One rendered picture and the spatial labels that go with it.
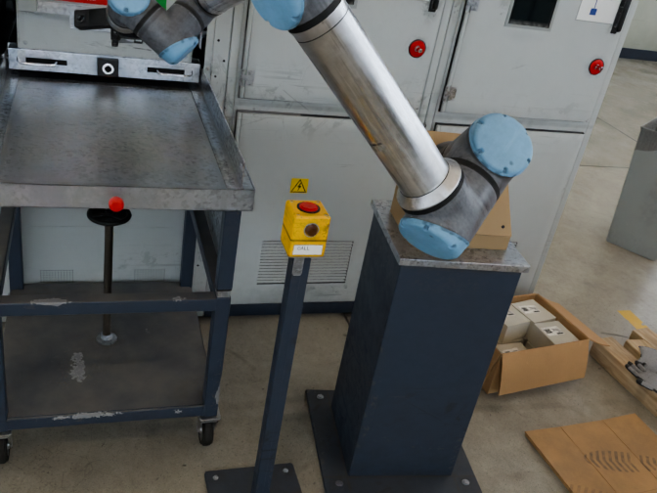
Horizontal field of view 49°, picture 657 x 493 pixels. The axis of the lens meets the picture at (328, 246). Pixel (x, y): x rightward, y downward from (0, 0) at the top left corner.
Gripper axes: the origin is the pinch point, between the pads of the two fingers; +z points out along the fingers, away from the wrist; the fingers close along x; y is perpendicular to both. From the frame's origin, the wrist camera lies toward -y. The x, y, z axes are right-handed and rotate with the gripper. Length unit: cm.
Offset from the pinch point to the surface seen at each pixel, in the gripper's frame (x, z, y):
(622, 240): -54, 102, 261
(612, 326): -91, 46, 206
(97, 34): 4.2, 14.5, -3.8
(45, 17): 7.3, 12.8, -17.7
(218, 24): 8.3, 7.1, 30.2
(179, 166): -38, -31, 14
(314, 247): -57, -60, 38
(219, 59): -0.5, 12.1, 31.4
